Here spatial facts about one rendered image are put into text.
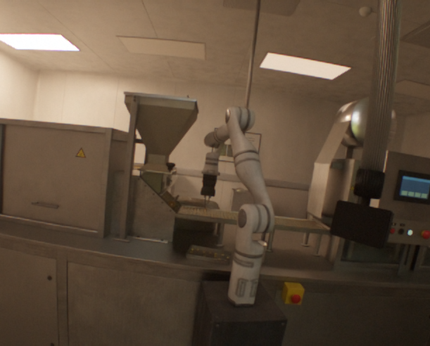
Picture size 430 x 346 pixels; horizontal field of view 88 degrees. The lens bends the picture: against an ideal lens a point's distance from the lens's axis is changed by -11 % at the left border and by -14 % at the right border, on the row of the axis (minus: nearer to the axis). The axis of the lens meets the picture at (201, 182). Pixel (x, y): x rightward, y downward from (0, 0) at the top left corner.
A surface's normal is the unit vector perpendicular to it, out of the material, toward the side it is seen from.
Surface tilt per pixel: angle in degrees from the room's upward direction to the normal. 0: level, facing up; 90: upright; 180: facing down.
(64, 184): 90
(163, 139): 114
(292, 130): 90
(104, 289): 90
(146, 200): 90
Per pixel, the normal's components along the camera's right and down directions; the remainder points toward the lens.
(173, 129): -0.07, 0.50
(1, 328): -0.02, 0.11
